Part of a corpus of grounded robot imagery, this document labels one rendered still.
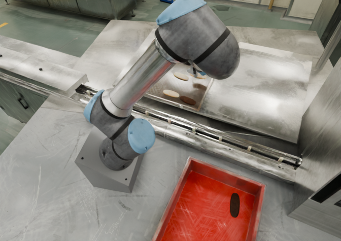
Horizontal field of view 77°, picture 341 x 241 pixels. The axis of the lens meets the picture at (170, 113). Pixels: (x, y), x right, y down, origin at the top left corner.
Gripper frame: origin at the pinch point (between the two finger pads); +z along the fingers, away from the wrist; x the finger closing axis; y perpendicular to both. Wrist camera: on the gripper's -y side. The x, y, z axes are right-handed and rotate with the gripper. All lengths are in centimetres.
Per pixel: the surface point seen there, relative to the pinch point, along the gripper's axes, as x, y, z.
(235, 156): 35.9, -32.9, 6.3
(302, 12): -294, -58, 139
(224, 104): 10.0, -19.0, 6.9
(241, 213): 58, -42, 6
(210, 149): 37.3, -21.1, 6.0
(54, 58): 10, 116, 15
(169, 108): 19.8, 10.3, 13.3
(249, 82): -9.0, -27.0, 7.0
